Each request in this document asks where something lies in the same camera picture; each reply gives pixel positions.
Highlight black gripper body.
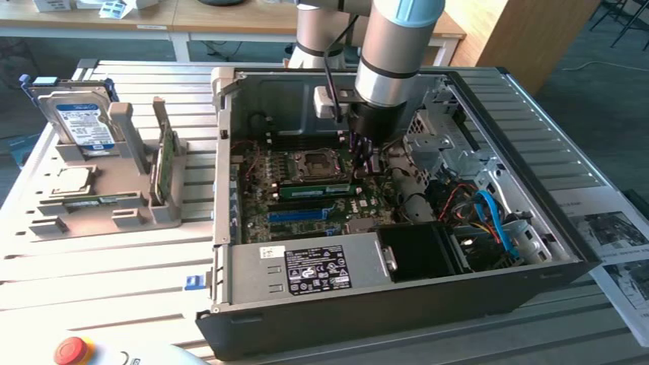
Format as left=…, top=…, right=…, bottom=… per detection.
left=346, top=100, right=408, bottom=148

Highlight green RAM stick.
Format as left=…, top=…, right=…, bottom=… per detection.
left=277, top=183, right=357, bottom=202

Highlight CPU socket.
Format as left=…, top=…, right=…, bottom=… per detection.
left=285, top=149, right=352, bottom=184

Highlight metal disk bay cage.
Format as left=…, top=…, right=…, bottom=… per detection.
left=402, top=75, right=554, bottom=264

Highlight blue expansion slot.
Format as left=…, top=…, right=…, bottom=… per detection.
left=266, top=208, right=329, bottom=224

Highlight green motherboard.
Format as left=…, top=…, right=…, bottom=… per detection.
left=229, top=138, right=409, bottom=245

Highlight grey power supply unit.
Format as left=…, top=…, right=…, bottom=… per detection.
left=226, top=232, right=397, bottom=306

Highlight wooden cabinet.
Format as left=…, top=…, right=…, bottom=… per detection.
left=449, top=0, right=602, bottom=98

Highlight green graphics card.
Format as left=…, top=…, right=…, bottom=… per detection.
left=150, top=96, right=180, bottom=203

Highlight black open PC case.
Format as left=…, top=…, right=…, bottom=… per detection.
left=194, top=66, right=605, bottom=362

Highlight grey parts rack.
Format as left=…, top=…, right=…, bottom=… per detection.
left=28, top=100, right=192, bottom=243

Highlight blue plastic clip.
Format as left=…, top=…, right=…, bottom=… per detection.
left=184, top=274, right=208, bottom=294

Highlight printed instruction paper sheet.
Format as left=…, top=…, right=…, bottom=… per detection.
left=549, top=187, right=649, bottom=263
left=588, top=258, right=649, bottom=338

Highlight black chair legs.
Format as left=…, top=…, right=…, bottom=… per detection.
left=588, top=0, right=649, bottom=49

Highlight hard disk blue label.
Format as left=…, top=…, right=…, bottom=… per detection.
left=27, top=77, right=121, bottom=157

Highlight silver CPU chip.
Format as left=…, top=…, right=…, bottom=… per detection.
left=49, top=166, right=98, bottom=195

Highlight white box blue print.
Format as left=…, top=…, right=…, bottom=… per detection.
left=96, top=0, right=133, bottom=20

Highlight blue book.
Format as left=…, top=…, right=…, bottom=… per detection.
left=0, top=134, right=40, bottom=169

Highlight white teach pendant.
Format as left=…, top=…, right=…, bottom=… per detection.
left=52, top=335, right=214, bottom=365

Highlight red emergency stop button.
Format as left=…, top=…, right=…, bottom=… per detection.
left=53, top=336, right=97, bottom=365

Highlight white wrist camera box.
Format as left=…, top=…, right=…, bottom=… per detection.
left=312, top=86, right=352, bottom=119

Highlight black camera cable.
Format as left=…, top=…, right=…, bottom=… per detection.
left=322, top=13, right=364, bottom=125

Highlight blue SATA wire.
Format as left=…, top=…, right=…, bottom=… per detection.
left=473, top=189, right=524, bottom=264

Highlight wooden desk white frame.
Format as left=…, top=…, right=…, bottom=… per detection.
left=0, top=0, right=468, bottom=66

